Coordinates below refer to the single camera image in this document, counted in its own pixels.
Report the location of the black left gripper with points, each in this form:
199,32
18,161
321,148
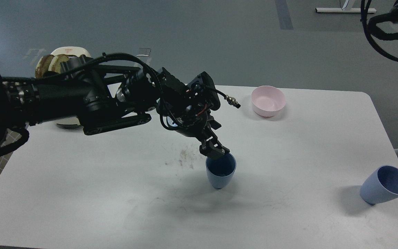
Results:
202,128

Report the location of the pink bowl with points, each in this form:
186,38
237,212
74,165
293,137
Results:
267,101

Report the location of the right toast slice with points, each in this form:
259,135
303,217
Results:
58,62

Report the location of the toast slice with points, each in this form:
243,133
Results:
43,65
58,62

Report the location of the cream white toaster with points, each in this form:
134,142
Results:
71,52

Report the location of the white desk foot bar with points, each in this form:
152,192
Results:
337,10

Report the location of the blue cup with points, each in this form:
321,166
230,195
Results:
220,171
380,186

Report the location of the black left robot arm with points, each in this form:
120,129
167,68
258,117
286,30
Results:
108,93

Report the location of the left toast slice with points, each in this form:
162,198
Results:
43,65

